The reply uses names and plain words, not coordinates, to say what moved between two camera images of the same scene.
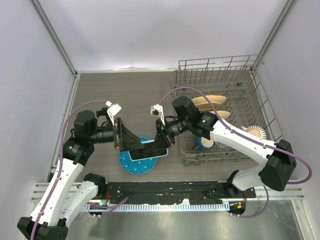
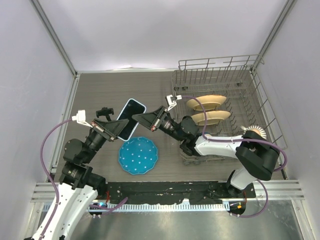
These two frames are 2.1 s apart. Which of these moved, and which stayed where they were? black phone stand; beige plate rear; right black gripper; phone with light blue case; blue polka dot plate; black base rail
Moved: right black gripper; phone with light blue case
Stayed: black base rail; black phone stand; beige plate rear; blue polka dot plate
